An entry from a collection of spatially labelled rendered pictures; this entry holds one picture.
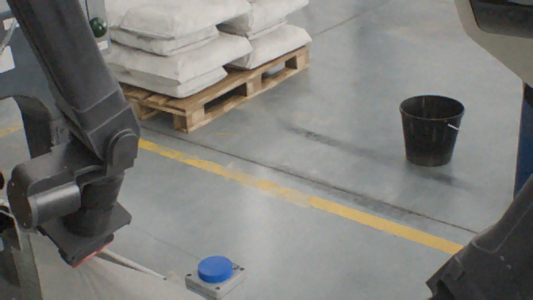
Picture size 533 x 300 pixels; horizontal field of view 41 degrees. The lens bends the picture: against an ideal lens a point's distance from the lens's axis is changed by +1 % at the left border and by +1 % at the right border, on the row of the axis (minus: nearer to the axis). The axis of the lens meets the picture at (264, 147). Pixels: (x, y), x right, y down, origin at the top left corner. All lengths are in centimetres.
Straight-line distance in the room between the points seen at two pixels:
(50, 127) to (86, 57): 33
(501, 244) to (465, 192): 270
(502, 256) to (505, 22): 44
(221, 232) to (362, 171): 78
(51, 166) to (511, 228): 50
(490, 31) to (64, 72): 51
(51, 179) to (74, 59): 15
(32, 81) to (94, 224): 23
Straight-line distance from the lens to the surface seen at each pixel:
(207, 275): 121
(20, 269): 186
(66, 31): 69
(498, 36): 92
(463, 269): 55
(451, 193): 317
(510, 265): 49
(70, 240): 89
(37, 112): 104
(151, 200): 317
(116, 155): 77
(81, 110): 73
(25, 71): 99
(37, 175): 78
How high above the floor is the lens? 156
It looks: 26 degrees down
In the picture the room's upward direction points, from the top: 3 degrees counter-clockwise
